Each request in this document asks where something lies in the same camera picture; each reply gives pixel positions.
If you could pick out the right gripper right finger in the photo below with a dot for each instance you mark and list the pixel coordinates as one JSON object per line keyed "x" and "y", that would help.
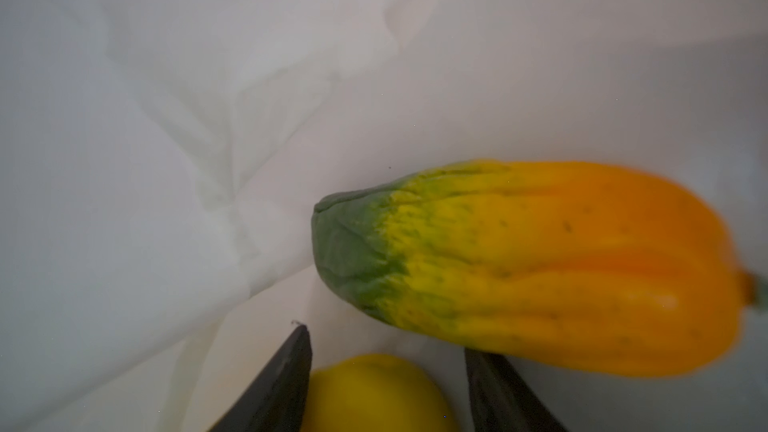
{"x": 500, "y": 400}

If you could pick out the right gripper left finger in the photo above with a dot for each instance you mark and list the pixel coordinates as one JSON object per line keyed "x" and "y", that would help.
{"x": 275, "y": 400}

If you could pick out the orange toy mango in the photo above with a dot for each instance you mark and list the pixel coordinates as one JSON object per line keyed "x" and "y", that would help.
{"x": 376, "y": 392}

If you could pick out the white plastic bag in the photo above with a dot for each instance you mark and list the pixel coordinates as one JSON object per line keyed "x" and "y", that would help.
{"x": 160, "y": 160}

